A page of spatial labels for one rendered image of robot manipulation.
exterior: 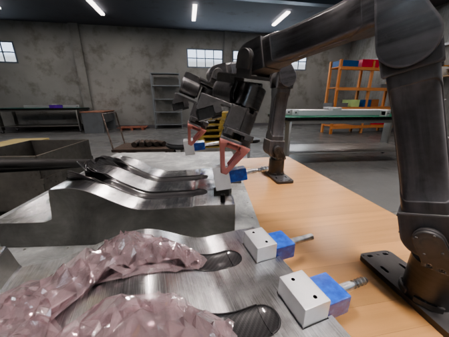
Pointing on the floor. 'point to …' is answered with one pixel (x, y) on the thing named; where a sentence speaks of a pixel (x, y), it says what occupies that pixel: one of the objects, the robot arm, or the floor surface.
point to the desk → (96, 122)
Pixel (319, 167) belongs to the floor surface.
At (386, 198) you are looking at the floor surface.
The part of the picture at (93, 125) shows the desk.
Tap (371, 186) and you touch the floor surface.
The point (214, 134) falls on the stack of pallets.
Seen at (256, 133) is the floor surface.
